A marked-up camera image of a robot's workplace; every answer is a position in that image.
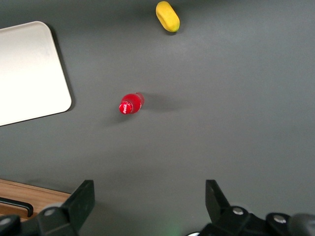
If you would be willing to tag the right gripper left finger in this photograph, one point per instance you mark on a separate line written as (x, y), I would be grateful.
(81, 204)

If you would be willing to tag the beige rectangular tray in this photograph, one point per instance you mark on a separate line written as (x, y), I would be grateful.
(29, 73)

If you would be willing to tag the wooden drawer cabinet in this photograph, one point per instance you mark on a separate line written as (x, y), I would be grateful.
(63, 196)

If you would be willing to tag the small red cola bottle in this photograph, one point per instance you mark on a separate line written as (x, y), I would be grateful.
(131, 104)

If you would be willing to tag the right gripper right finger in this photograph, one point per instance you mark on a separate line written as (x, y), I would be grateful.
(219, 209)

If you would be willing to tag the yellow sponge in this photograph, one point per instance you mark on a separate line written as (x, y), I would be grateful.
(168, 17)

